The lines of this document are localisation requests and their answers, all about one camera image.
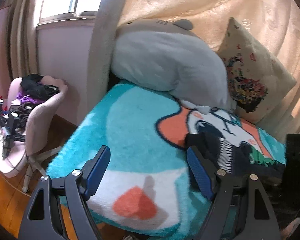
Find navy striped baby pants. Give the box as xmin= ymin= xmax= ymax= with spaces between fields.
xmin=185 ymin=132 xmax=285 ymax=186

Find teal cartoon fleece blanket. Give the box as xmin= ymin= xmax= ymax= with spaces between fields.
xmin=47 ymin=81 xmax=286 ymax=239

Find black device on chair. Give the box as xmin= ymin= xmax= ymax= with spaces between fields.
xmin=0 ymin=99 xmax=25 ymax=159

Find pink swivel chair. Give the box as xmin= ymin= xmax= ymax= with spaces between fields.
xmin=0 ymin=75 xmax=68 ymax=193

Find pile of dark clothes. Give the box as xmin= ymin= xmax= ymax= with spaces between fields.
xmin=9 ymin=74 xmax=60 ymax=115

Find beige floral print pillow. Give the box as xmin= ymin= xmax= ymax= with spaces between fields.
xmin=217 ymin=17 xmax=296 ymax=124

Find grey plush toy cushion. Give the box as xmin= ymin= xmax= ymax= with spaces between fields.
xmin=111 ymin=19 xmax=236 ymax=114

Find peach star-embroidered curtain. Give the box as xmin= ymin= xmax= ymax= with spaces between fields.
xmin=87 ymin=0 xmax=300 ymax=143

